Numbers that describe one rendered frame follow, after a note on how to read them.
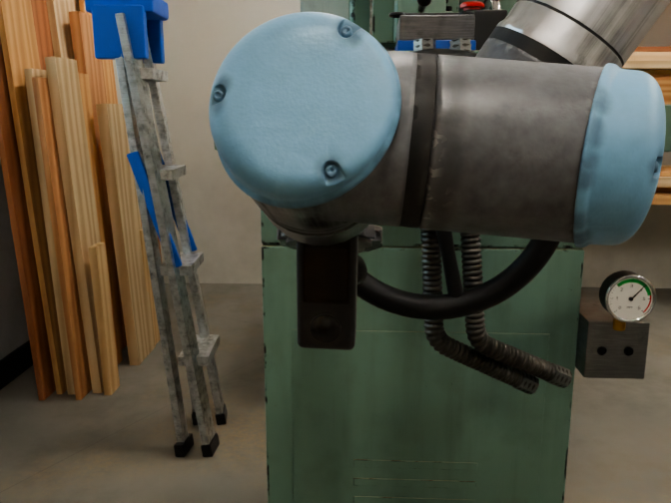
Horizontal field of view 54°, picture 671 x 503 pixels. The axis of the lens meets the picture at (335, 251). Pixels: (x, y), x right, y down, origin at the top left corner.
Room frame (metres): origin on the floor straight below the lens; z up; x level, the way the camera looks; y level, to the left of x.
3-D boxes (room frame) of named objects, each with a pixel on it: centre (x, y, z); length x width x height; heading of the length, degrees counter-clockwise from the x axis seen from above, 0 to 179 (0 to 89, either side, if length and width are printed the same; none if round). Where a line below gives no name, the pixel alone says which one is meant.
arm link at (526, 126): (0.35, -0.10, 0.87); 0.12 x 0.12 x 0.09; 85
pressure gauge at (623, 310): (0.81, -0.37, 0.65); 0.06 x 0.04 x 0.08; 87
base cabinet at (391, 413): (1.16, -0.13, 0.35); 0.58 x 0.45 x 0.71; 177
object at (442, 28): (0.84, -0.14, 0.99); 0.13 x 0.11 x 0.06; 87
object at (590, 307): (0.88, -0.38, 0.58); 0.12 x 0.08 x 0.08; 177
